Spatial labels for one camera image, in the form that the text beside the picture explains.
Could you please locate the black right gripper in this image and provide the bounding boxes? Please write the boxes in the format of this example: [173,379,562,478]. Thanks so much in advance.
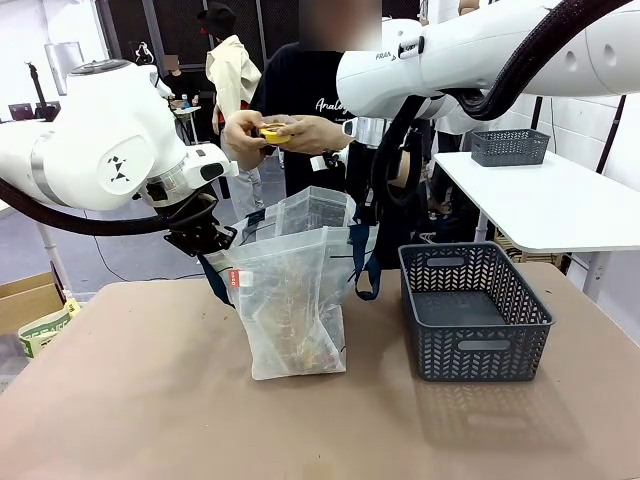
[345,145,381,224]

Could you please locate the bystander in black clothes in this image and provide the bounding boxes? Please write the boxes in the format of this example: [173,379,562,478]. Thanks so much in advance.
[160,52,202,107]

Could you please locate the white standing desk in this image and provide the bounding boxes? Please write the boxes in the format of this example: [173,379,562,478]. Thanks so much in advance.
[0,199,75,292]

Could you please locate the person in black T-shirt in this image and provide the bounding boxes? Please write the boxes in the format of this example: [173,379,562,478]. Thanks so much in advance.
[248,42,364,201]

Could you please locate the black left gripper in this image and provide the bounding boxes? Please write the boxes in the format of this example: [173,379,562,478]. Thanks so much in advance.
[164,197,237,257]

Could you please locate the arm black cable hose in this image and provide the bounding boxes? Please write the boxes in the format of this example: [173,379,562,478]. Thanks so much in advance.
[0,177,220,238]
[372,0,634,207]

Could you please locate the person's right hand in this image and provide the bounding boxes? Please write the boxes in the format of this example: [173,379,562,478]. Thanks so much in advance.
[223,110,271,165]

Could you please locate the mannequin with beige jacket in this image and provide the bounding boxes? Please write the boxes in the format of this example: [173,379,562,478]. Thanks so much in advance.
[197,2,265,211]

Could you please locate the dark grey plastic basket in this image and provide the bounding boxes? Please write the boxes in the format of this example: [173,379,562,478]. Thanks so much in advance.
[470,128,551,168]
[398,241,557,383]

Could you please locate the white side table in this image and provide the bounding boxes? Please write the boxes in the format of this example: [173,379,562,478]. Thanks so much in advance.
[433,149,640,297]

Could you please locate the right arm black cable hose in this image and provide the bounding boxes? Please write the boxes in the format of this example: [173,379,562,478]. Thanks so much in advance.
[372,0,634,207]

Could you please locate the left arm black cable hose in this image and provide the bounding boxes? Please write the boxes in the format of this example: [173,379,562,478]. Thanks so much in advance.
[0,177,220,238]

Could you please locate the clear plastic tote bag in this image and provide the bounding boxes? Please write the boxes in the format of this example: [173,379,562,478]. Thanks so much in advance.
[198,185,384,382]

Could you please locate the person's left forearm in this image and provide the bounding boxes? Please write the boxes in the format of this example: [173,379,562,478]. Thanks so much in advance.
[392,148,427,189]

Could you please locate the yellow tape roll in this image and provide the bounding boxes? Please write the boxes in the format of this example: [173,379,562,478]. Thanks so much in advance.
[257,122,294,147]

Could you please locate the brown cardboard box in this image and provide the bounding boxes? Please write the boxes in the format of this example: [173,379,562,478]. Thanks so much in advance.
[0,272,66,336]

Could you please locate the black floor cable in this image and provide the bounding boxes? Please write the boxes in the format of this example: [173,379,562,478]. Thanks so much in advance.
[82,209,206,282]

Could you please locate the grey framed board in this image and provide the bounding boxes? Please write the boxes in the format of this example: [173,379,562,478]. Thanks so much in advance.
[43,41,85,97]

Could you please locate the green and white paper bag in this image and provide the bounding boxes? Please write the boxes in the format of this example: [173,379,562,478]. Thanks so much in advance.
[18,298,81,359]

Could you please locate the person's left hand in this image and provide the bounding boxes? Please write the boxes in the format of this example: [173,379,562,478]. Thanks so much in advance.
[272,115,352,156]

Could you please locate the beige goods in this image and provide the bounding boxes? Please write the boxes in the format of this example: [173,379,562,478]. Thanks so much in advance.
[259,259,342,374]

